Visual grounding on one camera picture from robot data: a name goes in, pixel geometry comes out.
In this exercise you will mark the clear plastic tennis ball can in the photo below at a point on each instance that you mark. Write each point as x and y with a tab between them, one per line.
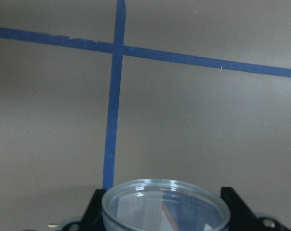
163	205

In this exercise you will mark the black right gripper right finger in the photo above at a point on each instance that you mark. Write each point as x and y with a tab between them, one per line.
242	218

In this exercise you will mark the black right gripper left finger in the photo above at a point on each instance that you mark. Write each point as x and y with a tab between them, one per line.
92	218

